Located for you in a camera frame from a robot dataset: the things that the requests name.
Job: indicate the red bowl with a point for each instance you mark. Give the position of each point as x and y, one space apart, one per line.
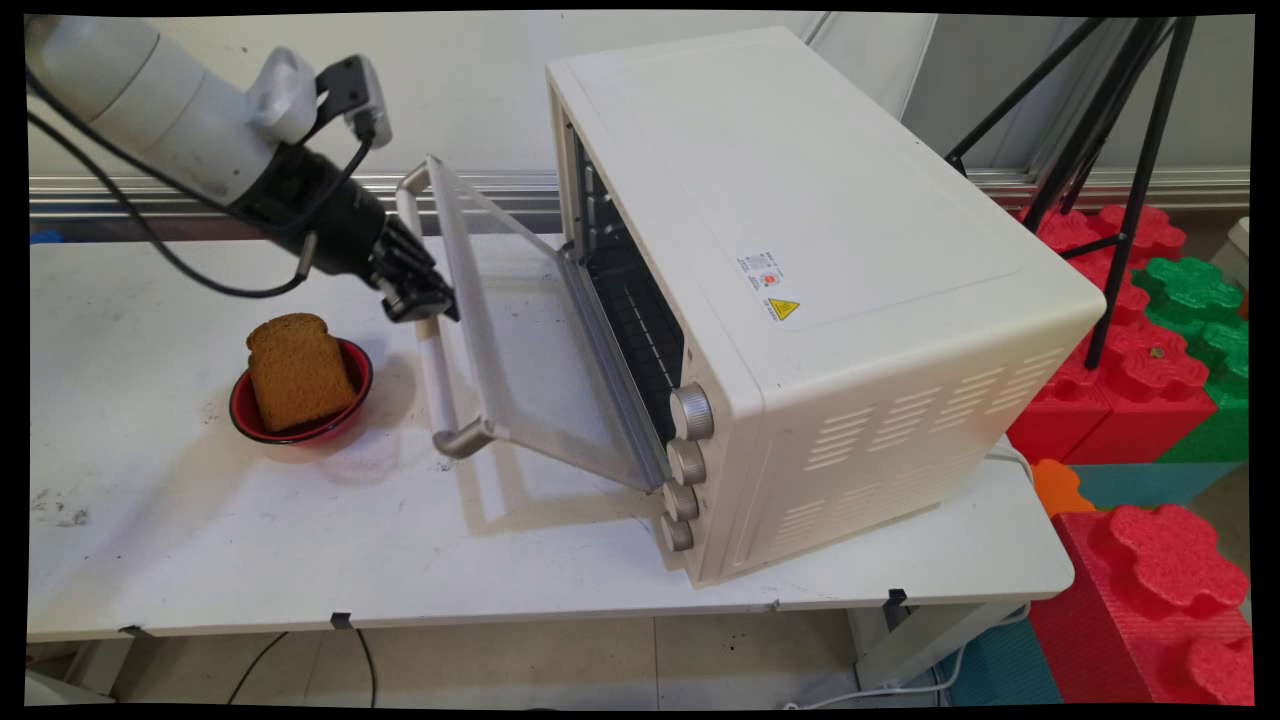
355 395

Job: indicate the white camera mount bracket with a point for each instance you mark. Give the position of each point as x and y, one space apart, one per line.
283 95

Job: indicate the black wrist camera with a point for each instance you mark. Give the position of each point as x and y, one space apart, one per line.
355 95

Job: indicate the large silver oven knob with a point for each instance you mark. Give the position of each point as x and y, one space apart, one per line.
692 412

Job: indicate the orange foam piece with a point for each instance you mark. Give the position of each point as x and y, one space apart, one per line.
1055 488

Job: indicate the brown bread slice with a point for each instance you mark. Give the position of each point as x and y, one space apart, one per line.
298 372

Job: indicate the yellow warning sticker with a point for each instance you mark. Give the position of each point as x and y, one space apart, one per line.
784 309

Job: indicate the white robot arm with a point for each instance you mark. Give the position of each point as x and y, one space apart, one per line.
150 95

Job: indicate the white label sticker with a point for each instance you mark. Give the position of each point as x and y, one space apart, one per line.
762 272

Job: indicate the large red foam block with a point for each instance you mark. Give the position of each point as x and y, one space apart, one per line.
1140 400

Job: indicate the black tripod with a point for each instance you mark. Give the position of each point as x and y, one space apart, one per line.
1140 190

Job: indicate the white table leg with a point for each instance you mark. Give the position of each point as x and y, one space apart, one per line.
930 640

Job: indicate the cream toaster oven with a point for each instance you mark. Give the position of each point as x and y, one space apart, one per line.
800 200

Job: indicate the aluminium rail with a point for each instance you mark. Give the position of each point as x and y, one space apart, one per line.
200 200

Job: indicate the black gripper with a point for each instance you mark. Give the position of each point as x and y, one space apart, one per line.
320 215

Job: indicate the teal foam mat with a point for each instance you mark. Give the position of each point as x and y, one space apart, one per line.
1150 485

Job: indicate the green foam block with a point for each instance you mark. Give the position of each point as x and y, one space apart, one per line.
1195 295

